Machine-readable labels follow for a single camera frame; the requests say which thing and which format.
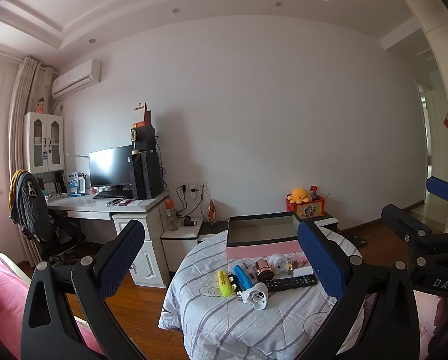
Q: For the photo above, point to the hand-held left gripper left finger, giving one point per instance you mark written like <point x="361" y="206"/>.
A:
<point x="119" y="255"/>

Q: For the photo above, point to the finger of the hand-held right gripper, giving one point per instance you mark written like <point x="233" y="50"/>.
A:
<point x="443" y="189"/>
<point x="400" y="221"/>

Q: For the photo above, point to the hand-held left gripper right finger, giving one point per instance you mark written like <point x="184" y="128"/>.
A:
<point x="321" y="258"/>

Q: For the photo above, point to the pink hair accessory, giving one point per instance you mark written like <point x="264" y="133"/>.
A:
<point x="302" y="260"/>

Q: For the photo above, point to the white charger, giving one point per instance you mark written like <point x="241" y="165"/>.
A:
<point x="302" y="271"/>

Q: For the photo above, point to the black remote control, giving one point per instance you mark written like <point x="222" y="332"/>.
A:
<point x="291" y="282"/>

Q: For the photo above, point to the pink cardboard box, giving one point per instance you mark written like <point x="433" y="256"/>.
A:
<point x="261" y="249"/>

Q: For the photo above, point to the white handheld fan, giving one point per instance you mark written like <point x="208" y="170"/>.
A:
<point x="257" y="298"/>

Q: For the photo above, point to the blue highlighter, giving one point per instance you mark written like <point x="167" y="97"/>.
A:
<point x="242" y="275"/>

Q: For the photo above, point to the yellow highlighter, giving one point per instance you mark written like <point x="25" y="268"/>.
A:
<point x="224" y="283"/>

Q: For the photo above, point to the white door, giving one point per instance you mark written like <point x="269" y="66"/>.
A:
<point x="443" y="180"/>

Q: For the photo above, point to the white desk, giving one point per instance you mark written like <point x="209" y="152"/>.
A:
<point x="149" y="258"/>

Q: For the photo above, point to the small gold cube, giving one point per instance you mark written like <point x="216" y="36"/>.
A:
<point x="290" y="268"/>

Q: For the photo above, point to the black floor scale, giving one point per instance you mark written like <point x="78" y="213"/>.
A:
<point x="357" y="240"/>

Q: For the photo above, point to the red storage crate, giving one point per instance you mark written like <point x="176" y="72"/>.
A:
<point x="310" y="208"/>

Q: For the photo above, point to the pink patterned case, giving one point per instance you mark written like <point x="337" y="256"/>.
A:
<point x="124" y="203"/>

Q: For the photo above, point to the black office chair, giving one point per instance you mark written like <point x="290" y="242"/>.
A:
<point x="64" y="240"/>

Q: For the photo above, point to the rose gold speaker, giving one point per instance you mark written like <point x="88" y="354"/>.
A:
<point x="263" y="268"/>

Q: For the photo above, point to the black keyboard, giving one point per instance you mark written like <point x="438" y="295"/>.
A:
<point x="109" y="195"/>

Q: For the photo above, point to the white bedside cabinet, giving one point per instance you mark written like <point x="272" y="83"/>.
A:
<point x="180" y="247"/>

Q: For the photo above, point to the orange cap bottle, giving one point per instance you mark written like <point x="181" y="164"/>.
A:
<point x="171" y="217"/>

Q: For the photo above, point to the orange octopus plush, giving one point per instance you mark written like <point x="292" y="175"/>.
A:
<point x="298" y="195"/>

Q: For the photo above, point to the small red card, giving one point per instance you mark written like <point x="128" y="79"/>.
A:
<point x="314" y="188"/>

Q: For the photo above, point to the black round gadget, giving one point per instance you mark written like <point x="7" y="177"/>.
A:
<point x="188" y="223"/>

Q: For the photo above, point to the black computer tower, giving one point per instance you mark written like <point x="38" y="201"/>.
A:
<point x="147" y="176"/>

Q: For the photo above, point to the black computer monitor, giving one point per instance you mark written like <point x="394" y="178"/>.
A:
<point x="109" y="165"/>

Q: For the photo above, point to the black top low cabinet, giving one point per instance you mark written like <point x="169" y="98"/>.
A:
<point x="212" y="229"/>

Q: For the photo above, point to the orange snack bag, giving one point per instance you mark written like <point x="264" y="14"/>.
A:
<point x="212" y="213"/>

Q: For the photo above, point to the dark jacket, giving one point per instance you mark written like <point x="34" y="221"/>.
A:
<point x="28" y="202"/>

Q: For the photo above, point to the black box with dial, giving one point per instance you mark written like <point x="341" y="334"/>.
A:
<point x="145" y="138"/>

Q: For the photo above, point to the pink bed cover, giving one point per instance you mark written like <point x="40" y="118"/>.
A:
<point x="2" y="292"/>

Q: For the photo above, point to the white hutch cabinet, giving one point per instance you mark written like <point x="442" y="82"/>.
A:
<point x="55" y="146"/>

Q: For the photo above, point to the red desk calendar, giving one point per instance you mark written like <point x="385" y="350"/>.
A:
<point x="147" y="116"/>

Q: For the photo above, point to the small doll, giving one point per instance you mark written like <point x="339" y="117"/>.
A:
<point x="40" y="105"/>

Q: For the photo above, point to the white air conditioner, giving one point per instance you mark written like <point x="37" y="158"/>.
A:
<point x="75" y="78"/>

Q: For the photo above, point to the beige curtain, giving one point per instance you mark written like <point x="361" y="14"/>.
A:
<point x="25" y="82"/>

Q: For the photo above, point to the white wall socket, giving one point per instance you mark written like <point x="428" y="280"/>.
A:
<point x="202" y="185"/>
<point x="192" y="186"/>
<point x="182" y="186"/>

